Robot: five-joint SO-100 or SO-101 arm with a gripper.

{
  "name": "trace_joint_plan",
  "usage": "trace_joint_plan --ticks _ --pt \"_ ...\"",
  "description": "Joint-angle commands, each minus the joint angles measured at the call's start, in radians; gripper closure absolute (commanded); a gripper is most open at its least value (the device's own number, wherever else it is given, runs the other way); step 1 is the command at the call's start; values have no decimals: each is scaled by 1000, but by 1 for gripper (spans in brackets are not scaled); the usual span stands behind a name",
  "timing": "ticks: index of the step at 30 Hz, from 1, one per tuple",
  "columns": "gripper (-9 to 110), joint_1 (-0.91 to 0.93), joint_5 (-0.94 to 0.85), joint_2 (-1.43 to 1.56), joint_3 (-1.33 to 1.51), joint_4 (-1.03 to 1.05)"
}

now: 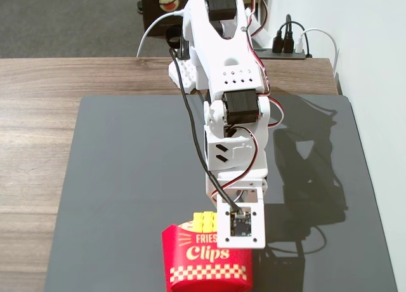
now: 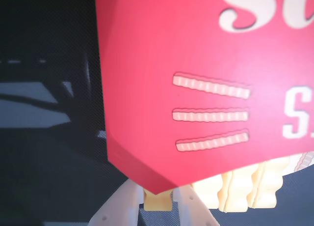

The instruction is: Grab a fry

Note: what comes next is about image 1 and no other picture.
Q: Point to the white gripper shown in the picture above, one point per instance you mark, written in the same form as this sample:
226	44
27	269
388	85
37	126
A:
212	183

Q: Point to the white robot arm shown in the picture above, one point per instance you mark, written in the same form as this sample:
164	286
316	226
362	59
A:
222	66

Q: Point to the yellow fry clip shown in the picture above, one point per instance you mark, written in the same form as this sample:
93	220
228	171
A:
208	221
215	221
198	221

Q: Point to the red fries clips box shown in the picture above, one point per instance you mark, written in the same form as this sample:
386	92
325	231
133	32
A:
206	260

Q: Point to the grey desk mat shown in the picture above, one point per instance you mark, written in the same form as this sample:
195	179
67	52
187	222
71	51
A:
127	177

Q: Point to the black usb hub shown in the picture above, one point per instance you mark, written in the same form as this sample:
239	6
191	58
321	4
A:
285	54

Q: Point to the black usb plug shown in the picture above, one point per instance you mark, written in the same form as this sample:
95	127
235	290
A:
288	42
277	42

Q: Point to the black speaker box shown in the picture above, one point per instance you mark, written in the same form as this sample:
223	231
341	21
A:
158	9

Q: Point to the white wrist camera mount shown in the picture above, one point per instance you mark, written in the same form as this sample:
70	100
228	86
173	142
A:
241	227

